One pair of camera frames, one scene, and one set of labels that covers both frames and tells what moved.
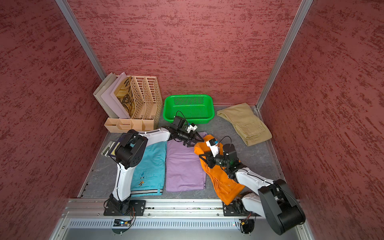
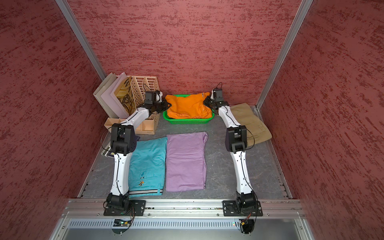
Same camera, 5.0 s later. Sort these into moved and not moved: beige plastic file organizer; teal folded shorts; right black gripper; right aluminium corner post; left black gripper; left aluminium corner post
Moved: left black gripper; right black gripper
Not moved: left aluminium corner post; right aluminium corner post; teal folded shorts; beige plastic file organizer
